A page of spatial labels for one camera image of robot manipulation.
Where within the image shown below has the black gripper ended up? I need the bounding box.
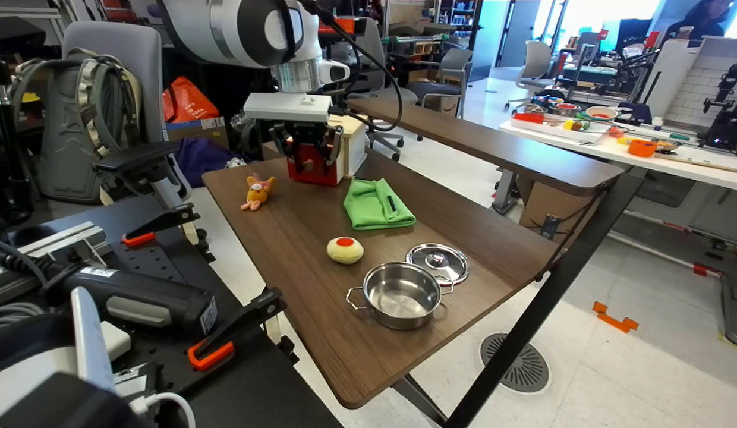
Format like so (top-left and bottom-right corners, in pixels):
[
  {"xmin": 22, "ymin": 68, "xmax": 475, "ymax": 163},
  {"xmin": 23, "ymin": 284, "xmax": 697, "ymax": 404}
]
[{"xmin": 270, "ymin": 116, "xmax": 345, "ymax": 175}]

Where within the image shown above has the red drawer with wooden knob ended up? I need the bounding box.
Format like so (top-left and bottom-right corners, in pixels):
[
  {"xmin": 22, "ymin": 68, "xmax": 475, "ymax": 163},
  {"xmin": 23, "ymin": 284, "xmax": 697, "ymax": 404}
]
[{"xmin": 285, "ymin": 141, "xmax": 339, "ymax": 191}]

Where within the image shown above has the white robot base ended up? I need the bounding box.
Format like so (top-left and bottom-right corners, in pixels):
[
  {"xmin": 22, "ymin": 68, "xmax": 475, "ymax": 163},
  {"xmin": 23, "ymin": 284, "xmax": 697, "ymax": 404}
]
[{"xmin": 0, "ymin": 286, "xmax": 138, "ymax": 428}]

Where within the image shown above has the orange plush toy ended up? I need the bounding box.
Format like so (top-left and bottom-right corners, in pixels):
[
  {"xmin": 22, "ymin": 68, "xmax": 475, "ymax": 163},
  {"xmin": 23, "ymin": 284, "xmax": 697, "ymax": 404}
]
[{"xmin": 237, "ymin": 175, "xmax": 278, "ymax": 215}]

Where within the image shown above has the green folded cloth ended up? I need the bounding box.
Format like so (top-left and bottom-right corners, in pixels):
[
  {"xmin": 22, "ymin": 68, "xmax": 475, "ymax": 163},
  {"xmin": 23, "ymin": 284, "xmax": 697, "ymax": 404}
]
[{"xmin": 339, "ymin": 177, "xmax": 419, "ymax": 236}]

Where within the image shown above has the yellow round toy red dot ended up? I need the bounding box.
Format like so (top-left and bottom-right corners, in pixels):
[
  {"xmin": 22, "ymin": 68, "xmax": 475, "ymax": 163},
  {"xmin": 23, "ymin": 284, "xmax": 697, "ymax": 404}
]
[{"xmin": 324, "ymin": 233, "xmax": 367, "ymax": 267}]

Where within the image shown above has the dark blue bag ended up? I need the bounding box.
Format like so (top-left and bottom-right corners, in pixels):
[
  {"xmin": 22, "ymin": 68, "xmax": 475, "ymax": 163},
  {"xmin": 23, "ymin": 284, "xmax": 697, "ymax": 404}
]
[{"xmin": 174, "ymin": 137, "xmax": 247, "ymax": 189}]

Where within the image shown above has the grey swivel chair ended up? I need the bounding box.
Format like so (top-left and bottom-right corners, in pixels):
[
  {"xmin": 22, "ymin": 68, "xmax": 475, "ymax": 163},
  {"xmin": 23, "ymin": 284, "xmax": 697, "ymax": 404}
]
[{"xmin": 339, "ymin": 20, "xmax": 423, "ymax": 163}]

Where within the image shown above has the red orange tray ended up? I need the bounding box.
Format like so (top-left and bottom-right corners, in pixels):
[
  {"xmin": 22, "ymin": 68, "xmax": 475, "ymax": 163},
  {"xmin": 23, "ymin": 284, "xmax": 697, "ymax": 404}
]
[{"xmin": 317, "ymin": 18, "xmax": 358, "ymax": 38}]

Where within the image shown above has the orange bag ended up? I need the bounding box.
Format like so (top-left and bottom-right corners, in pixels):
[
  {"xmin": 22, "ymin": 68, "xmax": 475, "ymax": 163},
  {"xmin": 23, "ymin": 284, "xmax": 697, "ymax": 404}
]
[{"xmin": 159, "ymin": 74, "xmax": 221, "ymax": 127}]

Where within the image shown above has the steel pot lid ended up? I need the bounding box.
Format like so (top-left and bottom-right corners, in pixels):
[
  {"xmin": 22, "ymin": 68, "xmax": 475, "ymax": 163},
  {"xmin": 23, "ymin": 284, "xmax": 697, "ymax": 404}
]
[{"xmin": 402, "ymin": 240, "xmax": 474, "ymax": 288}]

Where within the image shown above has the grey mesh chair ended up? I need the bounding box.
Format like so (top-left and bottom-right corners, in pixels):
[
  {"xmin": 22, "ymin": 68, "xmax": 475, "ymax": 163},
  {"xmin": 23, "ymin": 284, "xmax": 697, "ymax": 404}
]
[{"xmin": 407, "ymin": 49, "xmax": 474, "ymax": 122}]

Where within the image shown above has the raised brown desk shelf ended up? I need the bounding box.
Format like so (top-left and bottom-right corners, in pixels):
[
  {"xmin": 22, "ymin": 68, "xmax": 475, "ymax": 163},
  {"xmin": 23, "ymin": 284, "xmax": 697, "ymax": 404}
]
[{"xmin": 345, "ymin": 95, "xmax": 628, "ymax": 194}]

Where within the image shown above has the black grey handheld device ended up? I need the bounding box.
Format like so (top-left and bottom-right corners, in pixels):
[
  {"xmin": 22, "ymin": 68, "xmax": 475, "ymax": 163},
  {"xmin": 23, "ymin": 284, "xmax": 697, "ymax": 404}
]
[{"xmin": 61, "ymin": 265, "xmax": 221, "ymax": 336}]

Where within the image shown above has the grey high-back office chair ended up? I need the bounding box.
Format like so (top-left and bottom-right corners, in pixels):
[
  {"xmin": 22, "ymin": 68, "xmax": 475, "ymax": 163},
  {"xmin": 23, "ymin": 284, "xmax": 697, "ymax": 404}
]
[{"xmin": 61, "ymin": 20, "xmax": 192, "ymax": 204}]

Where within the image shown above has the grey camouflage backpack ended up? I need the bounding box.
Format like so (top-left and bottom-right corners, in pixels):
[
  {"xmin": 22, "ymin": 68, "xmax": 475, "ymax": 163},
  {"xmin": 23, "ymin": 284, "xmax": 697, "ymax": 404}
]
[{"xmin": 9, "ymin": 49, "xmax": 146, "ymax": 204}]

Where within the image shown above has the cardboard box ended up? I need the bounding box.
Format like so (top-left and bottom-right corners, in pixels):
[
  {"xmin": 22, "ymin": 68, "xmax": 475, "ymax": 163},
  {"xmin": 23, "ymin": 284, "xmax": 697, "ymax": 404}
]
[{"xmin": 515, "ymin": 175, "xmax": 603, "ymax": 240}]

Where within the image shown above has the round floor drain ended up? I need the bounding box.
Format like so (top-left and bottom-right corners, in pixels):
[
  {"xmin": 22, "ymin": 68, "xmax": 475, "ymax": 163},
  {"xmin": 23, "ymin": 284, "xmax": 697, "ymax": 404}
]
[{"xmin": 478, "ymin": 332, "xmax": 551, "ymax": 396}]

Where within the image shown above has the orange cup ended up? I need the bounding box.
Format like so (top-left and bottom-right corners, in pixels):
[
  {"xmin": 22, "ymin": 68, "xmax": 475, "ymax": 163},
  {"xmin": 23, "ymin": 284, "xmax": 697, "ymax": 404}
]
[{"xmin": 626, "ymin": 139, "xmax": 658, "ymax": 160}]

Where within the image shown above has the orange floor marker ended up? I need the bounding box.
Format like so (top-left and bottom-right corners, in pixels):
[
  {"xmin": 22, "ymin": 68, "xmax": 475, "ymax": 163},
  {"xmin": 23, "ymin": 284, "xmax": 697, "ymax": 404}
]
[{"xmin": 590, "ymin": 299, "xmax": 639, "ymax": 336}]

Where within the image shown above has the white work table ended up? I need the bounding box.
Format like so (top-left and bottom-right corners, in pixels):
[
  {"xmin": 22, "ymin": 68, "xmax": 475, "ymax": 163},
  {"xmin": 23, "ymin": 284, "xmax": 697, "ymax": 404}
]
[{"xmin": 496, "ymin": 110, "xmax": 737, "ymax": 197}]

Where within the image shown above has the white slatted board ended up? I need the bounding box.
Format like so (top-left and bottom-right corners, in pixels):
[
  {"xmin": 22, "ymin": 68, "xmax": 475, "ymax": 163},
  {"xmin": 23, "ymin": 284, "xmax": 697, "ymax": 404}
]
[{"xmin": 664, "ymin": 37, "xmax": 737, "ymax": 134}]

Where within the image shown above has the seated person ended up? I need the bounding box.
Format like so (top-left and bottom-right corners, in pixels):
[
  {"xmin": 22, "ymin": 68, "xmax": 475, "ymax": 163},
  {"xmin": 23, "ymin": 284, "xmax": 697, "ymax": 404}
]
[{"xmin": 662, "ymin": 0, "xmax": 737, "ymax": 45}]

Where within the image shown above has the black stand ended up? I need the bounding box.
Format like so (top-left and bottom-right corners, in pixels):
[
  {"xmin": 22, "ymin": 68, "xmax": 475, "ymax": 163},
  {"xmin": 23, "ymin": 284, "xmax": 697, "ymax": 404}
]
[{"xmin": 697, "ymin": 57, "xmax": 737, "ymax": 152}]

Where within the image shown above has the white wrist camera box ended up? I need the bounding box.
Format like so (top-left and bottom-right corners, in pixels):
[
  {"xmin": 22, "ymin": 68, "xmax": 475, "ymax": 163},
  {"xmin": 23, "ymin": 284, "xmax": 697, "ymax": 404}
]
[{"xmin": 243, "ymin": 90, "xmax": 335, "ymax": 127}]

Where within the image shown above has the steel pot with handles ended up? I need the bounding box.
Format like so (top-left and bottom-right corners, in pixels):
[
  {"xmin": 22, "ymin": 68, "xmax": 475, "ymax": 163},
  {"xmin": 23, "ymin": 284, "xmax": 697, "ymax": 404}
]
[{"xmin": 342, "ymin": 259, "xmax": 450, "ymax": 333}]

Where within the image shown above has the small black orange-handled clamp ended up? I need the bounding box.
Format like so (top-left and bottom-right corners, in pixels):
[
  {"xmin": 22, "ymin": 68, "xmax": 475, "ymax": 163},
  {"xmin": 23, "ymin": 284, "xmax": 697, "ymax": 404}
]
[{"xmin": 117, "ymin": 203, "xmax": 201, "ymax": 251}]

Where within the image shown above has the large black orange-handled clamp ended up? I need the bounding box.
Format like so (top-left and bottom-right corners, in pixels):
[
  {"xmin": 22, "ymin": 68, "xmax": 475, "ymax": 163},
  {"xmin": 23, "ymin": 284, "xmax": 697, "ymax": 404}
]
[{"xmin": 186, "ymin": 286, "xmax": 287, "ymax": 373}]

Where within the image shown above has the aluminium rail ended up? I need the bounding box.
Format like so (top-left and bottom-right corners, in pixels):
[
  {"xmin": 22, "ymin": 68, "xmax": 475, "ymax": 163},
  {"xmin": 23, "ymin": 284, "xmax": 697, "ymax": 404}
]
[{"xmin": 0, "ymin": 221, "xmax": 109, "ymax": 284}]

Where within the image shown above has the black desk leg frame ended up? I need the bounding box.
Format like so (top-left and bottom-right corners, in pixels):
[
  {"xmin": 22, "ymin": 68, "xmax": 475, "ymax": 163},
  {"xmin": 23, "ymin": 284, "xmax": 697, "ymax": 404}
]
[{"xmin": 390, "ymin": 164, "xmax": 650, "ymax": 428}]

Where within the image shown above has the white cable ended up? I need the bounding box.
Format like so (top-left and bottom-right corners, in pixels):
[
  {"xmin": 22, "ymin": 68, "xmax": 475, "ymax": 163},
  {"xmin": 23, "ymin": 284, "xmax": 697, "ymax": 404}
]
[{"xmin": 128, "ymin": 391, "xmax": 198, "ymax": 428}]

